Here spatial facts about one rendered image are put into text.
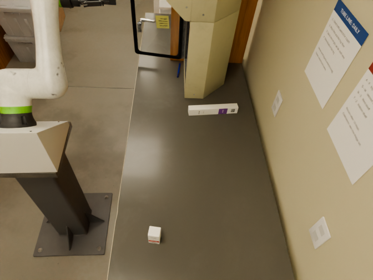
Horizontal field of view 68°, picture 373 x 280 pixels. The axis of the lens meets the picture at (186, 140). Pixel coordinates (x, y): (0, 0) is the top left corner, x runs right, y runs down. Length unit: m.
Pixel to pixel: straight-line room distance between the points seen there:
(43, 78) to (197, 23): 0.72
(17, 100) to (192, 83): 0.85
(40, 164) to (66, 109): 1.74
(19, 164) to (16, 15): 2.30
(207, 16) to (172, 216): 0.90
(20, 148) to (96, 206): 1.14
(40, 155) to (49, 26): 0.53
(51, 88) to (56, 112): 1.76
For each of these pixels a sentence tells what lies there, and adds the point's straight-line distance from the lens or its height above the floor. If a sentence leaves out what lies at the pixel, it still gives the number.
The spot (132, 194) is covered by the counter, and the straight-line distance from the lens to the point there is 1.27.
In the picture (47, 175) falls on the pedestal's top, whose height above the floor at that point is 0.92.
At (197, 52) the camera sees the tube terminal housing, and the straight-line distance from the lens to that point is 1.48.
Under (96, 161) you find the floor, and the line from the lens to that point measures 2.57.
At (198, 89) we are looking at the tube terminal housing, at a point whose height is 1.01.
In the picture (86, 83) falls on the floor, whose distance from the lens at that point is 3.33.
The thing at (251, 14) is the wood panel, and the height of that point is 1.28.
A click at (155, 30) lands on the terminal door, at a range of 1.80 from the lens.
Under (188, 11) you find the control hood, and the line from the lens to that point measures 1.37.
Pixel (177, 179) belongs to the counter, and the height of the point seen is 0.94.
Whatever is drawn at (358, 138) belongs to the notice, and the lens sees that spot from 0.89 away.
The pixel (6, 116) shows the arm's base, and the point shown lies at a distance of 1.41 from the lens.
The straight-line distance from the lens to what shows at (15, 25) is 3.58.
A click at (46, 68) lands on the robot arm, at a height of 1.31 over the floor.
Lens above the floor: 2.06
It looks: 51 degrees down
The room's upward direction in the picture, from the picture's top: 6 degrees clockwise
